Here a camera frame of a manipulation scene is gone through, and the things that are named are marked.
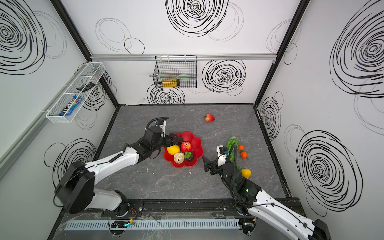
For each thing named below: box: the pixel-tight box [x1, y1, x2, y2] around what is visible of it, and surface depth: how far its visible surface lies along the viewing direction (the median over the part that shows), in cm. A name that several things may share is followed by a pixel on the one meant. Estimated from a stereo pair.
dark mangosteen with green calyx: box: [184, 151, 194, 162], surface depth 88 cm
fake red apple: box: [180, 141, 192, 154], surface depth 92 cm
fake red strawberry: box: [203, 113, 216, 122], surface depth 111 cm
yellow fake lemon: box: [167, 144, 181, 155], surface depth 91 cm
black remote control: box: [76, 81, 96, 92], surface depth 82 cm
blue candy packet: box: [58, 96, 83, 116], surface depth 72 cm
